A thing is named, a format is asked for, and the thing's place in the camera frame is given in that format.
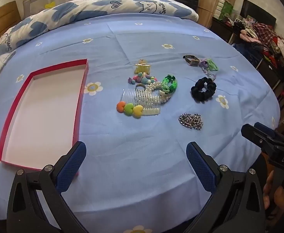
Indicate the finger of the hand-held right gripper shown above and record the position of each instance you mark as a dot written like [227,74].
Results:
[253,133]
[264,128]

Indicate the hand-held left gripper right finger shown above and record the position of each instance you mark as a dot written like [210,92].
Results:
[201,167]

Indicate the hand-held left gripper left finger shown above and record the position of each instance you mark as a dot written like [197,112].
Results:
[71,165]

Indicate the red shallow cardboard box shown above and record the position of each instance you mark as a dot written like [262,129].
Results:
[47,116]

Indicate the black velvet scrunchie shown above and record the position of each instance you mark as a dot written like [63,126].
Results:
[196,89]

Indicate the gold wrist watch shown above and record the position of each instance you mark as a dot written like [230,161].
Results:
[194,62]

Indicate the yellow hair claw clip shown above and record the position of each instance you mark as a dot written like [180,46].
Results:
[142,66]

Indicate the person's right hand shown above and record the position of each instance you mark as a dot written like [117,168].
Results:
[269,189]

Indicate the dark cabinet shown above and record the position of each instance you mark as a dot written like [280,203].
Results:
[265,70]

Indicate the heart-shaped colourful hair clip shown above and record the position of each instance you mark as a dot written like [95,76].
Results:
[128,109]

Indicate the clear plastic hair comb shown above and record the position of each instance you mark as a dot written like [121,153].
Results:
[146,102]

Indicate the pile of clothes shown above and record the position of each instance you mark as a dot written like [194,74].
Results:
[270,38]

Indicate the black monitor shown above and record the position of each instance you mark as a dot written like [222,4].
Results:
[258,11]

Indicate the green box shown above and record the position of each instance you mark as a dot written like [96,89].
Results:
[226,8]

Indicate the blue floral bed sheet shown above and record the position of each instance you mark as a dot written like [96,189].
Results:
[132,53]

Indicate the wooden wardrobe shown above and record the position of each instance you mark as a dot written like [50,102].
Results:
[209,0]

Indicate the white duvet with blue hearts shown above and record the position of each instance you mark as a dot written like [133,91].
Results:
[66,12]

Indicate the wooden headboard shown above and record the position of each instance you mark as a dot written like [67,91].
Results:
[1,21]

